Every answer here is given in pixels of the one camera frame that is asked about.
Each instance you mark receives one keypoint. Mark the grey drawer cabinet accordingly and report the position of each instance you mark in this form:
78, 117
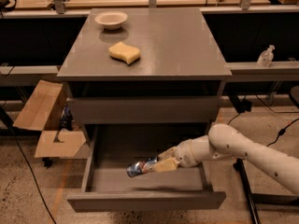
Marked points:
177, 79

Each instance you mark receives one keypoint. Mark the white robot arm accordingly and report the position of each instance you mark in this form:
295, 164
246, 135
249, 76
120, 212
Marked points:
223, 141

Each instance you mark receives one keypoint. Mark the clear sanitizer pump bottle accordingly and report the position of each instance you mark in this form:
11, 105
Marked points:
266, 57

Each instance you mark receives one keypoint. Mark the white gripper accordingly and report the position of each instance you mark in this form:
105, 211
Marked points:
183, 155

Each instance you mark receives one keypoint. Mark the yellow wavy sponge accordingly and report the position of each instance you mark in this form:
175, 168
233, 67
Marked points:
125, 53

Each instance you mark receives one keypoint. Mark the white paper bowl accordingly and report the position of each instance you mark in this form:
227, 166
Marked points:
111, 20

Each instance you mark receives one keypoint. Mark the open cardboard box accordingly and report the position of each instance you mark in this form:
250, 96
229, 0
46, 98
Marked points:
42, 112

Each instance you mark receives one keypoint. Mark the open grey middle drawer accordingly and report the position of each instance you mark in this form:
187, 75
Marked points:
107, 187

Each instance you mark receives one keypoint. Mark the black headphones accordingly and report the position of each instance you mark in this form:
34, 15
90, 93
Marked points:
7, 5

